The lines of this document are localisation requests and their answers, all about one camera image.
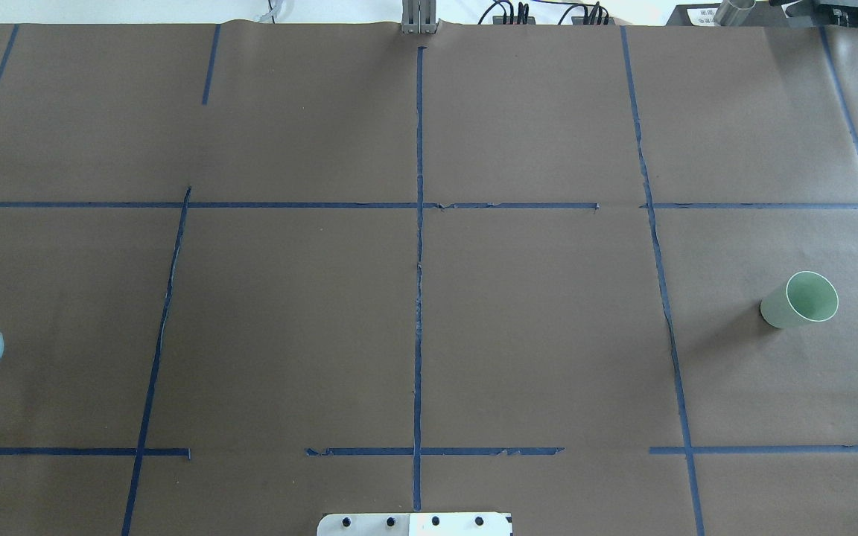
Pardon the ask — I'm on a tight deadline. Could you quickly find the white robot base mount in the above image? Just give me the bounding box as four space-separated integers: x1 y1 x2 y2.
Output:
316 511 514 535

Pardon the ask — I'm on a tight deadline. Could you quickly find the green plastic cup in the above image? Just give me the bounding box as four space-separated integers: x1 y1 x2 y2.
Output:
760 271 839 329

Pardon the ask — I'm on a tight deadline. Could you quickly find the aluminium frame post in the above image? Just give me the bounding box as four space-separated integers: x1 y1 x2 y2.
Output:
401 0 439 35

